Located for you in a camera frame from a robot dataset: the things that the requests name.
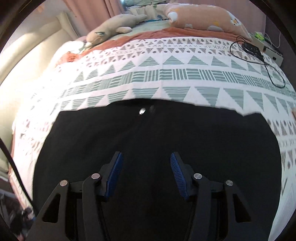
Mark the black shirt with yellow stripes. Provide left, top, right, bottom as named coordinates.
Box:
left=33, top=99, right=281, bottom=240

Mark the patterned white duvet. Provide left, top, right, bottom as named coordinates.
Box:
left=13, top=37, right=295, bottom=240

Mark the cream padded headboard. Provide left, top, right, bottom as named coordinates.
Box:
left=1, top=11, right=78, bottom=82

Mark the white bedside table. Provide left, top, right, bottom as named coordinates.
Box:
left=251, top=34, right=283, bottom=67

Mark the beige seal plush toy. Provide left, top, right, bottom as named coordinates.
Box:
left=86, top=14, right=147, bottom=45

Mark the orange floral pillow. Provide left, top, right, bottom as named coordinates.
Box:
left=164, top=3, right=252, bottom=41

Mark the left pink curtain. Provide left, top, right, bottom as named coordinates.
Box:
left=64, top=0, right=124, bottom=30

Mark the black device with cable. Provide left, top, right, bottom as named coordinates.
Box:
left=229, top=36, right=286, bottom=89

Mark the white charger cable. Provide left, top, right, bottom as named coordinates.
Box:
left=263, top=31, right=282, bottom=50

